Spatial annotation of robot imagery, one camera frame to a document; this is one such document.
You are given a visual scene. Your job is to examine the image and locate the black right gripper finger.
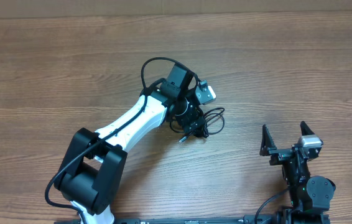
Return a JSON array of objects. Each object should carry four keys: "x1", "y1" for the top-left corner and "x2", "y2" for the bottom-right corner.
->
[
  {"x1": 300, "y1": 121, "x2": 315, "y2": 136},
  {"x1": 259, "y1": 124, "x2": 277, "y2": 156}
]

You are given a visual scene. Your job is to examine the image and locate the black usb cables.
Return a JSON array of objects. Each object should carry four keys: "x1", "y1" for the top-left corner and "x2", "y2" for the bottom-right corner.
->
[{"x1": 169, "y1": 107, "x2": 226, "y2": 144}]

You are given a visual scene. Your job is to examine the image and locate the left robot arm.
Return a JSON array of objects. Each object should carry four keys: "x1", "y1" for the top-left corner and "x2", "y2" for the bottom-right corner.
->
[{"x1": 45, "y1": 62, "x2": 216, "y2": 223}]

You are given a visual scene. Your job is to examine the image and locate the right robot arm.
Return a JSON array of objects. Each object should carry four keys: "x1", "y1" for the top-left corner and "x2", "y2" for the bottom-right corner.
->
[{"x1": 254, "y1": 121, "x2": 336, "y2": 223}]

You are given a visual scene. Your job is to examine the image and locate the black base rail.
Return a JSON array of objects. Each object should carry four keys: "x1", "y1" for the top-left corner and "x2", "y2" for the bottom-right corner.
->
[{"x1": 54, "y1": 213, "x2": 331, "y2": 224}]

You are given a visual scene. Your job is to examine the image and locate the cardboard back wall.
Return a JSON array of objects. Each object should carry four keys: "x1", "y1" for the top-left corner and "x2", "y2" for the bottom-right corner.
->
[{"x1": 0, "y1": 0, "x2": 352, "y2": 19}]

